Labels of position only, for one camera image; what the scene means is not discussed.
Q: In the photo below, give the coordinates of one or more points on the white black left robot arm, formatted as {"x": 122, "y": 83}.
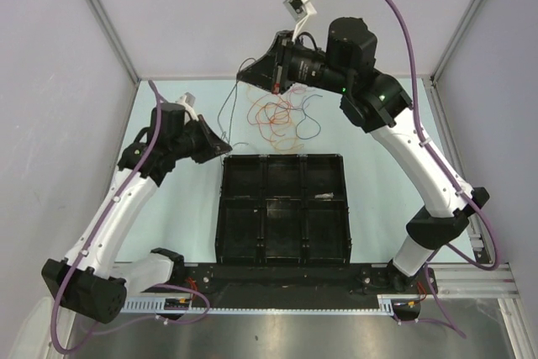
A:
{"x": 86, "y": 281}

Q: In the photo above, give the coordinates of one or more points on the black six-compartment bin tray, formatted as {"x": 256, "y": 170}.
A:
{"x": 283, "y": 210}

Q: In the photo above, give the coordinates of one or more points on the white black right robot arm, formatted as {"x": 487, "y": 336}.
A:
{"x": 376, "y": 103}

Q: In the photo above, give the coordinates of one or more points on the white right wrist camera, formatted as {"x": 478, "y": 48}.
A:
{"x": 301, "y": 11}

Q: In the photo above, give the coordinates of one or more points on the aluminium frame rail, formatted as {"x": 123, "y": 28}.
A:
{"x": 459, "y": 280}

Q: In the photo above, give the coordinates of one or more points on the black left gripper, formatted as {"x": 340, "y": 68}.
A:
{"x": 212, "y": 142}

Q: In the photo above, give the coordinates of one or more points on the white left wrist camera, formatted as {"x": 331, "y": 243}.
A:
{"x": 187, "y": 100}

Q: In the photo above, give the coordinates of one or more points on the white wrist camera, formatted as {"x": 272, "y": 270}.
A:
{"x": 187, "y": 100}
{"x": 301, "y": 11}

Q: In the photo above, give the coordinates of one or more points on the white slotted cable duct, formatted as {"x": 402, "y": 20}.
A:
{"x": 376, "y": 305}

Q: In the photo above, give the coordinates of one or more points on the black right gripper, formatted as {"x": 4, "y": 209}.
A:
{"x": 272, "y": 71}

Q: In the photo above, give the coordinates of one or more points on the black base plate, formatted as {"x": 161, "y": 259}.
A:
{"x": 211, "y": 282}

